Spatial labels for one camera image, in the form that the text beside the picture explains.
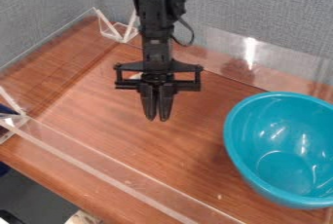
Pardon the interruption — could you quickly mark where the blue plastic bowl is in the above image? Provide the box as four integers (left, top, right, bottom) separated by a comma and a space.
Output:
224, 92, 333, 209

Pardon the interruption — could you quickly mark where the white red plush mushroom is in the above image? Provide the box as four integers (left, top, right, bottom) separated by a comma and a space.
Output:
129, 73, 142, 80

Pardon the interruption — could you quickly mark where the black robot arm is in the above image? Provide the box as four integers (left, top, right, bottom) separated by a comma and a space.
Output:
115, 0, 203, 121

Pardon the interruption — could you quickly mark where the clear acrylic front barrier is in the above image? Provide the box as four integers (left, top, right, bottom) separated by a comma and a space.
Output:
0, 86, 245, 224

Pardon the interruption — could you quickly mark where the clear acrylic barrier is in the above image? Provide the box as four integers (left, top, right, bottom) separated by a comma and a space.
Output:
0, 7, 103, 73
0, 86, 245, 224
92, 6, 333, 99

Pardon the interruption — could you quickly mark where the clear acrylic left barrier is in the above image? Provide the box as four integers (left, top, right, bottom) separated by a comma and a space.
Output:
0, 7, 103, 73

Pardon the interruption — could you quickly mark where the clear acrylic back barrier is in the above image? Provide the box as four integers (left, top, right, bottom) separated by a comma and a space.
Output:
92, 6, 333, 99

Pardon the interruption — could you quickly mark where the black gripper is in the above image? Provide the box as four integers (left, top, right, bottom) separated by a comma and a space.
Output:
114, 37, 203, 122

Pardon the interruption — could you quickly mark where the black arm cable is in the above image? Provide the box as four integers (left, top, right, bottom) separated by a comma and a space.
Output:
170, 17, 195, 48

